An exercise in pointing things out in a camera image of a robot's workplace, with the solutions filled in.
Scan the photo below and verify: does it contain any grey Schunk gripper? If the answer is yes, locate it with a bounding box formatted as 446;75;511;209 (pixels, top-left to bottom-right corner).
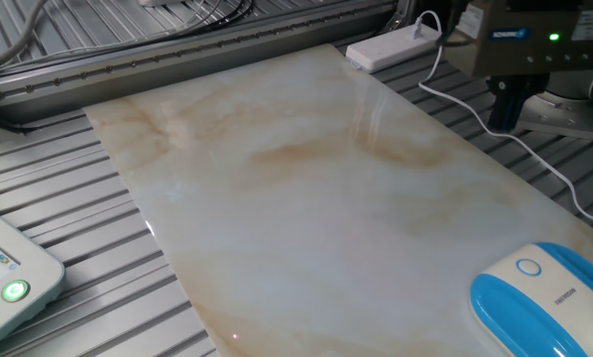
442;0;593;133

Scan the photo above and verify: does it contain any blue white desk lamp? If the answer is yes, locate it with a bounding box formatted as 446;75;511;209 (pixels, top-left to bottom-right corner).
468;241;593;357

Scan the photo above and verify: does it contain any white power strip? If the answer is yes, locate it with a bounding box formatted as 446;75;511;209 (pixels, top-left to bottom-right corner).
344;23;442;74

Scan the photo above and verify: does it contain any beige marble board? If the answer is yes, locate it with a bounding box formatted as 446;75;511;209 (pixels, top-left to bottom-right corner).
82;43;593;357

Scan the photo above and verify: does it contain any white teach pendant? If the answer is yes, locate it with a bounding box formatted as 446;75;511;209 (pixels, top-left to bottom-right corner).
0;200;65;356

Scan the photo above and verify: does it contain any white lamp power cable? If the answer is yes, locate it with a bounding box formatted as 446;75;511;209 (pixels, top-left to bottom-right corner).
413;10;593;230

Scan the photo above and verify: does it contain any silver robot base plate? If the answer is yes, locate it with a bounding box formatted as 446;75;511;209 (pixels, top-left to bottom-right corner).
516;92;593;145

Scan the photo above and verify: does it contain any raised aluminium table rail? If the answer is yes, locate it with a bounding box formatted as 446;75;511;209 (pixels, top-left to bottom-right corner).
0;0;397;125

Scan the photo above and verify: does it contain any thick grey cable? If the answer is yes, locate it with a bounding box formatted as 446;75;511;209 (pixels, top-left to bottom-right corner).
0;0;49;78

